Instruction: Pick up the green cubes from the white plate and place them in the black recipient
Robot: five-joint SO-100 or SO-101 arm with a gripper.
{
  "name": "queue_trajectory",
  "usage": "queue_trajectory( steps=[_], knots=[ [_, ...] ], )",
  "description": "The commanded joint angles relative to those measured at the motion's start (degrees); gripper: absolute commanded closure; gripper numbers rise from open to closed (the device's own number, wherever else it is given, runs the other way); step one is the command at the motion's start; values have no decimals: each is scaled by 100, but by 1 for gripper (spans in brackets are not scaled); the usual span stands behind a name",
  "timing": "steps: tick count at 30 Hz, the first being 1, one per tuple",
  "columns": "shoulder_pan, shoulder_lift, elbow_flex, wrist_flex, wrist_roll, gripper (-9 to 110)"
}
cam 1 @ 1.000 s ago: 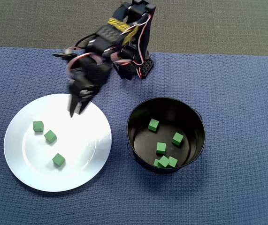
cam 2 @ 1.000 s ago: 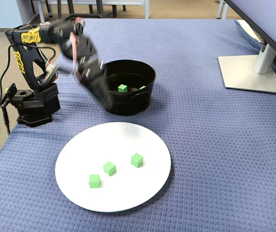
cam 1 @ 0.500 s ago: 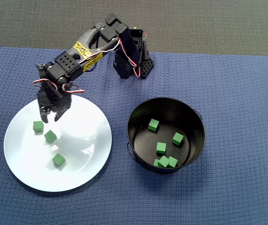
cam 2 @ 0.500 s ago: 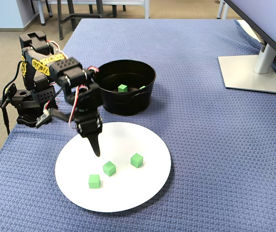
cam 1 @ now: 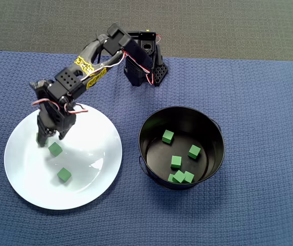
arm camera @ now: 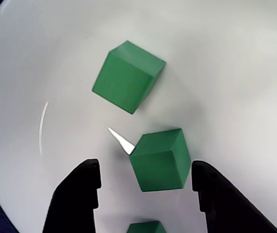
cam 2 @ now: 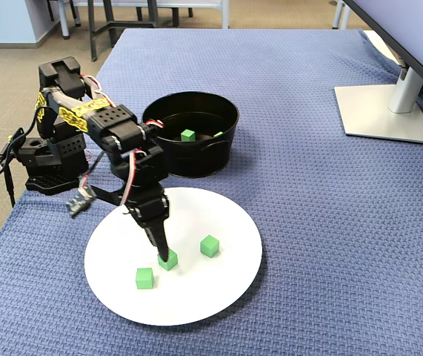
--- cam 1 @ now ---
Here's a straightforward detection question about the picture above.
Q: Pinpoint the blue waffle cloth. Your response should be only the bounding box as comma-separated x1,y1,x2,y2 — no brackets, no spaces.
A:
0,48,293,246

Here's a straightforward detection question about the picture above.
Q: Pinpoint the black honeycomb robot base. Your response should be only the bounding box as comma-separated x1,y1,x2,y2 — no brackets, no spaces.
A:
123,30,169,88

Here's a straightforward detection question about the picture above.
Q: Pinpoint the red white servo wire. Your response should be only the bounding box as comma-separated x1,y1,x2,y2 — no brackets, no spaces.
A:
31,98,51,108
68,101,89,114
122,50,155,85

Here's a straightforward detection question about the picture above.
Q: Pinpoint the white round plate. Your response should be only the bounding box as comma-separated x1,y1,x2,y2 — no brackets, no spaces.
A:
4,101,123,211

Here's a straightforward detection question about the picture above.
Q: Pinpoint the small wrist camera board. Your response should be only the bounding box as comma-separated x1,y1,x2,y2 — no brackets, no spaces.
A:
30,79,54,91

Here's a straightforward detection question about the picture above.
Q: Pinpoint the black metal bucket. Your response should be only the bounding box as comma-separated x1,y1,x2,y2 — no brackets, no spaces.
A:
138,106,225,191

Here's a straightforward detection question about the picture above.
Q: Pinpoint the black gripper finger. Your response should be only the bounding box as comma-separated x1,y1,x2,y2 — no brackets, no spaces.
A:
36,125,50,148
56,129,69,141

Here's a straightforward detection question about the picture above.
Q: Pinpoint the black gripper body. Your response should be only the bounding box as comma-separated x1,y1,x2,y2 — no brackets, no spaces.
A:
36,101,77,140

